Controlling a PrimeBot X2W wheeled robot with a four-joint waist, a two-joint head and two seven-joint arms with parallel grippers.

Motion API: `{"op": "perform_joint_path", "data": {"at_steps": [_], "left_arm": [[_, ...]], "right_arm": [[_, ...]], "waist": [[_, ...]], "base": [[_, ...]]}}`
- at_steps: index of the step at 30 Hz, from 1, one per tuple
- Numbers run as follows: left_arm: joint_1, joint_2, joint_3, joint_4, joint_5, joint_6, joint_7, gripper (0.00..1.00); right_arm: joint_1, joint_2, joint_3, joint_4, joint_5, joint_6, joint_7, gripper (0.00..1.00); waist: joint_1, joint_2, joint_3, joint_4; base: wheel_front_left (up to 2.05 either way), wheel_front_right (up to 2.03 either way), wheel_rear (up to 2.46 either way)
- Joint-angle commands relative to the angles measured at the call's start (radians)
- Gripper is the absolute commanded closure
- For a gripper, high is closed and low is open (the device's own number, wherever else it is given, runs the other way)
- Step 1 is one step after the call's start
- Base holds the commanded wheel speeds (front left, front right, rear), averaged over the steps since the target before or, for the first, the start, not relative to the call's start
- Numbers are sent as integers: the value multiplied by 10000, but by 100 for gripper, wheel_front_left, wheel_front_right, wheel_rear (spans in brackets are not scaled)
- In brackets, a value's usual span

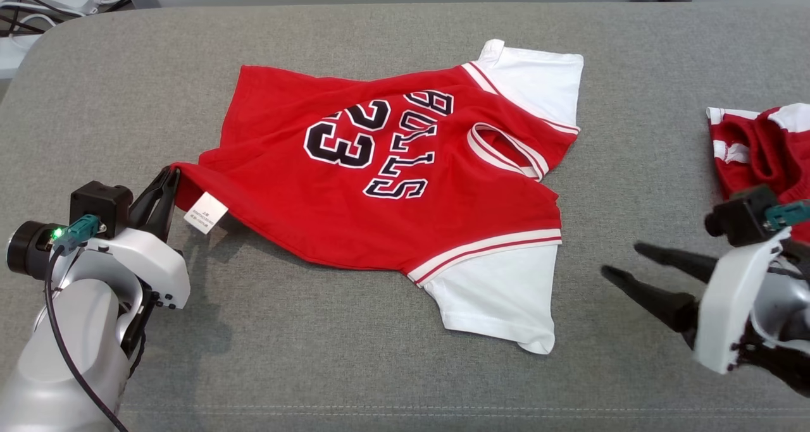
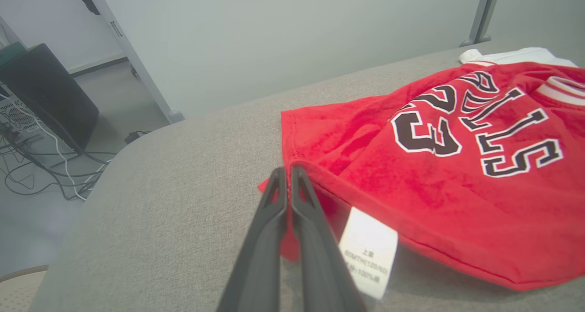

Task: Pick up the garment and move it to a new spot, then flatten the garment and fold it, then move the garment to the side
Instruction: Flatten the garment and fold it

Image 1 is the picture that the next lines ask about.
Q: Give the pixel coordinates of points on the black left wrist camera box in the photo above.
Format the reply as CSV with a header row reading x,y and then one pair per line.
x,y
101,204

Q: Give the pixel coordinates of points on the red white Bulls 23 jersey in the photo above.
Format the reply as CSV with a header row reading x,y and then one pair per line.
x,y
443,217

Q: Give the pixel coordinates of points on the red shorts with white stripes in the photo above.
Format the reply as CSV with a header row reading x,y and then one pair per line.
x,y
753,154

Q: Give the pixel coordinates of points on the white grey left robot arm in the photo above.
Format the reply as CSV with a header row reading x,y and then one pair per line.
x,y
69,356

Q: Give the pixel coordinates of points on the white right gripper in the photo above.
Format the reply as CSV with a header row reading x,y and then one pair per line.
x,y
734,305

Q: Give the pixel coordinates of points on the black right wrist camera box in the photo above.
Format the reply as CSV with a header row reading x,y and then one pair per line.
x,y
740,216

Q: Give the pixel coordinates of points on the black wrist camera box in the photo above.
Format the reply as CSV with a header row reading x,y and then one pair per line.
x,y
740,216
101,204

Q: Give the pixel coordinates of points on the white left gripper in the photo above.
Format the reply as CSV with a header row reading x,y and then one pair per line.
x,y
149,267

